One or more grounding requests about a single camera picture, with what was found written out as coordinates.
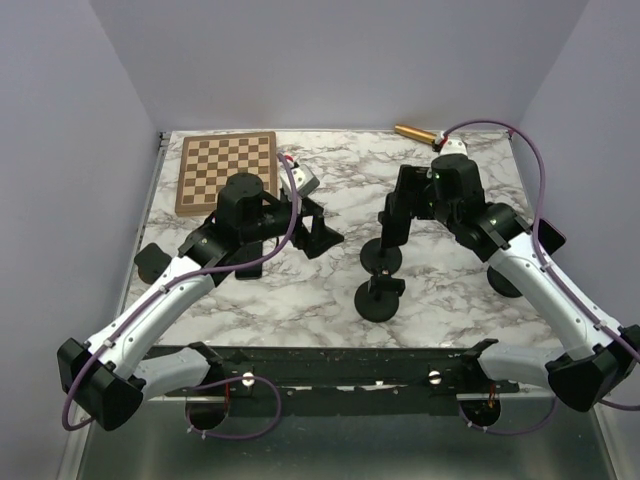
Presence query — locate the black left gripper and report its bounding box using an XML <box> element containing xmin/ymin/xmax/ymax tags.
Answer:
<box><xmin>242</xmin><ymin>192</ymin><xmax>345</xmax><ymax>259</ymax></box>

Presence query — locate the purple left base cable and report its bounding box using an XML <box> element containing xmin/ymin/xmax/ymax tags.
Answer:
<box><xmin>185</xmin><ymin>370</ymin><xmax>283</xmax><ymax>441</ymax></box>

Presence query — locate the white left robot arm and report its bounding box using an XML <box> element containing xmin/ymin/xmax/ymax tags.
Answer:
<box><xmin>57</xmin><ymin>167</ymin><xmax>344</xmax><ymax>431</ymax></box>

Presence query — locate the wooden chessboard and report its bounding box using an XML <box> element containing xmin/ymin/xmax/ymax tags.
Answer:
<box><xmin>175</xmin><ymin>131</ymin><xmax>279</xmax><ymax>217</ymax></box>

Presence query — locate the black mounting rail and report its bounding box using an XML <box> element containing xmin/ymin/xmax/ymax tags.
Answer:
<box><xmin>173</xmin><ymin>345</ymin><xmax>519</xmax><ymax>417</ymax></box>

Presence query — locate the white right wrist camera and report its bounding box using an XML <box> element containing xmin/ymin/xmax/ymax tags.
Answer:
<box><xmin>432</xmin><ymin>133</ymin><xmax>468</xmax><ymax>156</ymax></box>

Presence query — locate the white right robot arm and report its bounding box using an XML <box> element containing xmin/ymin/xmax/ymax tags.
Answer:
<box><xmin>361</xmin><ymin>154</ymin><xmax>639</xmax><ymax>412</ymax></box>

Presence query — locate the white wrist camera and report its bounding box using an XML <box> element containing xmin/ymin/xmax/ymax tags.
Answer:
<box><xmin>279</xmin><ymin>165</ymin><xmax>320</xmax><ymax>200</ymax></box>
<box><xmin>432</xmin><ymin>133</ymin><xmax>468</xmax><ymax>156</ymax></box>

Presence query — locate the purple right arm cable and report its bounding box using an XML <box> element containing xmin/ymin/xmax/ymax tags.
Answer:
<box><xmin>439</xmin><ymin>118</ymin><xmax>640</xmax><ymax>412</ymax></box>

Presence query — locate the black phone red case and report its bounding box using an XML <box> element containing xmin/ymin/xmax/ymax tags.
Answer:
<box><xmin>538</xmin><ymin>218</ymin><xmax>567</xmax><ymax>255</ymax></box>

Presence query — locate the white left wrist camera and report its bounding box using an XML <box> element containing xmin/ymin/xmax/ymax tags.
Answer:
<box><xmin>279</xmin><ymin>165</ymin><xmax>320</xmax><ymax>200</ymax></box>

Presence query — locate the gold cylinder tube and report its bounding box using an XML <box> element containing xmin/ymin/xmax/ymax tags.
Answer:
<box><xmin>394</xmin><ymin>124</ymin><xmax>438</xmax><ymax>146</ymax></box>

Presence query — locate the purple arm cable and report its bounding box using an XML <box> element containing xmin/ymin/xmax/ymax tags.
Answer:
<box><xmin>439</xmin><ymin>118</ymin><xmax>640</xmax><ymax>412</ymax></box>
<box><xmin>60</xmin><ymin>152</ymin><xmax>304</xmax><ymax>432</ymax></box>

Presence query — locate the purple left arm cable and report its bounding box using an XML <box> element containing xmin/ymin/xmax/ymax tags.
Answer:
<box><xmin>60</xmin><ymin>152</ymin><xmax>304</xmax><ymax>432</ymax></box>

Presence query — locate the small black dark mount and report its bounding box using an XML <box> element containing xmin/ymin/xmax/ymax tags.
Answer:
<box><xmin>134</xmin><ymin>243</ymin><xmax>172</xmax><ymax>285</ymax></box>

